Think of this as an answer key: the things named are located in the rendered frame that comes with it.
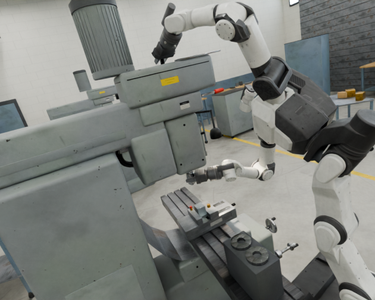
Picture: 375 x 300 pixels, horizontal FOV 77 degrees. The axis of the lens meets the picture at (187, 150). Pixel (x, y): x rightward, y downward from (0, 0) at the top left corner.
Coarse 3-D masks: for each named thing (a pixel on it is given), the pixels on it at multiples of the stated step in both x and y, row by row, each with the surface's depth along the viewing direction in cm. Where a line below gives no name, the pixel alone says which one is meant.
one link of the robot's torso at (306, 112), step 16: (304, 80) 107; (288, 96) 102; (304, 96) 104; (320, 96) 102; (256, 112) 107; (272, 112) 102; (288, 112) 101; (304, 112) 99; (320, 112) 98; (256, 128) 118; (272, 128) 104; (288, 128) 100; (304, 128) 97; (320, 128) 101; (288, 144) 104; (304, 144) 101
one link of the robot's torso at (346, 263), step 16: (320, 224) 107; (320, 240) 109; (336, 240) 103; (336, 256) 108; (352, 256) 110; (336, 272) 114; (352, 272) 107; (368, 272) 111; (352, 288) 108; (368, 288) 106
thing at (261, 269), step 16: (240, 240) 103; (256, 240) 101; (240, 256) 95; (256, 256) 94; (272, 256) 92; (240, 272) 98; (256, 272) 87; (272, 272) 90; (256, 288) 89; (272, 288) 92
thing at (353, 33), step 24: (312, 0) 780; (336, 0) 717; (360, 0) 663; (312, 24) 809; (336, 24) 740; (360, 24) 682; (336, 48) 764; (360, 48) 702; (336, 72) 789; (360, 72) 723; (0, 120) 619; (24, 120) 642
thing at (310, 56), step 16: (288, 48) 621; (304, 48) 595; (320, 48) 570; (288, 64) 637; (304, 64) 609; (320, 64) 583; (320, 80) 597; (224, 96) 550; (240, 96) 570; (224, 112) 571; (240, 112) 579; (224, 128) 594; (240, 128) 588
